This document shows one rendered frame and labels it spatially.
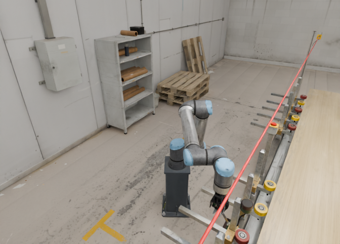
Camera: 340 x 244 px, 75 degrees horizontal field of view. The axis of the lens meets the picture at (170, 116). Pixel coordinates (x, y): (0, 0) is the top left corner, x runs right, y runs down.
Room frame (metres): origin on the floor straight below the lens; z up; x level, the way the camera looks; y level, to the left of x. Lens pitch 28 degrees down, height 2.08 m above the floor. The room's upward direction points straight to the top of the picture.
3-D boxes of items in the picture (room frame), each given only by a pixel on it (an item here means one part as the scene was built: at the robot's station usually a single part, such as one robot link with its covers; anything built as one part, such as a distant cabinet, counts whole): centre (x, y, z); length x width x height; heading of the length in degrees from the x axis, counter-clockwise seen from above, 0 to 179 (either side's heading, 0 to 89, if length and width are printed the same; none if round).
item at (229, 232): (0.84, -0.37, 0.85); 0.13 x 0.06 x 0.05; 146
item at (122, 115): (3.78, 0.73, 0.78); 0.90 x 0.45 x 1.55; 149
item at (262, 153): (1.28, -0.66, 0.89); 0.03 x 0.03 x 0.48; 56
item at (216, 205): (0.84, -0.26, 1.15); 0.09 x 0.08 x 0.12; 146
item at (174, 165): (1.77, -0.07, 0.65); 0.19 x 0.19 x 0.10
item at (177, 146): (1.77, -0.08, 0.79); 0.17 x 0.15 x 0.18; 91
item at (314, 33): (3.17, -1.99, 1.20); 0.15 x 0.12 x 1.00; 146
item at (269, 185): (1.19, -0.72, 0.85); 0.08 x 0.08 x 0.11
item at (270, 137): (1.50, -0.80, 0.93); 0.05 x 0.05 x 0.45; 56
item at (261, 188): (1.30, -0.56, 0.83); 0.43 x 0.03 x 0.04; 56
